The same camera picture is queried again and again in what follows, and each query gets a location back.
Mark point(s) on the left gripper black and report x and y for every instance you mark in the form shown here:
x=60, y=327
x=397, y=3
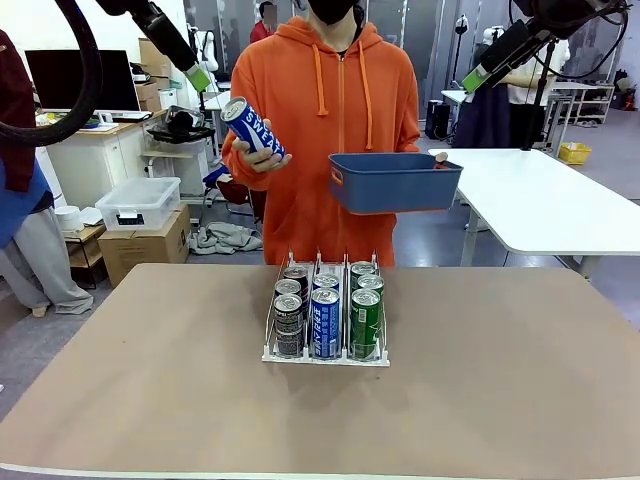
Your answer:
x=156, y=27

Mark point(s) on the brown cardboard box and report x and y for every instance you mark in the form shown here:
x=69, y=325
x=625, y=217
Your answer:
x=145, y=250

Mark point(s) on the green beverage can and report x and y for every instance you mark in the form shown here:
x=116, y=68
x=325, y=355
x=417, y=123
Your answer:
x=366, y=327
x=362, y=268
x=370, y=281

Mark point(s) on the white paper roll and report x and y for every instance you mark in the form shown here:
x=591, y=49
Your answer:
x=67, y=217

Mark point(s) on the white background table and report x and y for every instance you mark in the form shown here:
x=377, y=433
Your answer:
x=215, y=102

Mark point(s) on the bystander in white top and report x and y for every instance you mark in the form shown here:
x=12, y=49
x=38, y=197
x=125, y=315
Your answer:
x=485, y=115

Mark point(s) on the person's right forearm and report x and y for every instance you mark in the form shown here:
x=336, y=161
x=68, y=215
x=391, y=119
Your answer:
x=237, y=167

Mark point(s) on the small wooden block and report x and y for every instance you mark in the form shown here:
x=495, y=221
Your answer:
x=40, y=311

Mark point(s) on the grey cloth heap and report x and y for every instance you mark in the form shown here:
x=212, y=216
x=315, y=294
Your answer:
x=225, y=237

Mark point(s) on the small wooden shelf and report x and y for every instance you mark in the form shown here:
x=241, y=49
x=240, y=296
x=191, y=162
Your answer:
x=82, y=245

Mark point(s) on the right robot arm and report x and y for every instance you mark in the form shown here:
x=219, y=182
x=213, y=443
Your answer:
x=565, y=12

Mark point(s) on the chair with red clothes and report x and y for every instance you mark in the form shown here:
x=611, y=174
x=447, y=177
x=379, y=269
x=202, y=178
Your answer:
x=235, y=192

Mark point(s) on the yellow plastic basket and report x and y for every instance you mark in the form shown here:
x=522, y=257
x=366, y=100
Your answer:
x=575, y=152

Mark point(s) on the black beverage can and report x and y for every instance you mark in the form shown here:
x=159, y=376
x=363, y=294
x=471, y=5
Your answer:
x=296, y=273
x=288, y=330
x=287, y=286

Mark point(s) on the person's left hand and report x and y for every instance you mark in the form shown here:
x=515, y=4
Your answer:
x=441, y=159

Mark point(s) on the blue beverage can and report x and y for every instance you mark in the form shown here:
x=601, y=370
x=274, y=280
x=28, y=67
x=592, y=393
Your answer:
x=325, y=327
x=326, y=280
x=252, y=130

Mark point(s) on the person in orange hoodie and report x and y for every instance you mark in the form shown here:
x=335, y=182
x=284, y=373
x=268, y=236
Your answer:
x=325, y=100

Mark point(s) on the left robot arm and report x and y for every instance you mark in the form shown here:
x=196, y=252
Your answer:
x=120, y=4

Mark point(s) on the stacked cardboard boxes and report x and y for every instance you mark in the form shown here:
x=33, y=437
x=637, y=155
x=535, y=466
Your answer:
x=150, y=92

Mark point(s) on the white desk cabinet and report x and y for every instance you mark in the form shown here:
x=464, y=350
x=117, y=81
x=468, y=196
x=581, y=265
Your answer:
x=100, y=155

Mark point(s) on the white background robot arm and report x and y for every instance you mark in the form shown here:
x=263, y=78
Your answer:
x=207, y=50

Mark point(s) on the black gear on desk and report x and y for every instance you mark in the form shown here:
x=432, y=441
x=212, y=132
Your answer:
x=182, y=122

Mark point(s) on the bystander in maroon sweater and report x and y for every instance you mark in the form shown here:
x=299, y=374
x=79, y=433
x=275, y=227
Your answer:
x=15, y=125

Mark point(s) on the blue plastic bin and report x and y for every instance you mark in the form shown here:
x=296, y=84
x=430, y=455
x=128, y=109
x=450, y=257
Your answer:
x=395, y=190

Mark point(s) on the bystander in red jacket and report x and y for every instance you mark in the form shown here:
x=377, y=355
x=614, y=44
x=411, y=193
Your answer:
x=260, y=32

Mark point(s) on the black stand pole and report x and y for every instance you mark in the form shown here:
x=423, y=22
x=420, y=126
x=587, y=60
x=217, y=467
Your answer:
x=539, y=110

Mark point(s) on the black computer monitor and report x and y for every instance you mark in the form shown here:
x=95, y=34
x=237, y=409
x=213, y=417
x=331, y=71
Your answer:
x=117, y=80

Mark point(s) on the person's right hand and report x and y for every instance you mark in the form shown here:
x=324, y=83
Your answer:
x=260, y=164

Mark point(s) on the large white table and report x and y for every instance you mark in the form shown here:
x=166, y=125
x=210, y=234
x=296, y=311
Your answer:
x=540, y=200

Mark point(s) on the clear plastic storage box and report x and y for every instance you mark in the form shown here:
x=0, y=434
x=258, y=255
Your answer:
x=150, y=200

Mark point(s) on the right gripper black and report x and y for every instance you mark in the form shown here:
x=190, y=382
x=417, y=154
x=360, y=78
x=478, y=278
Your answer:
x=525, y=40

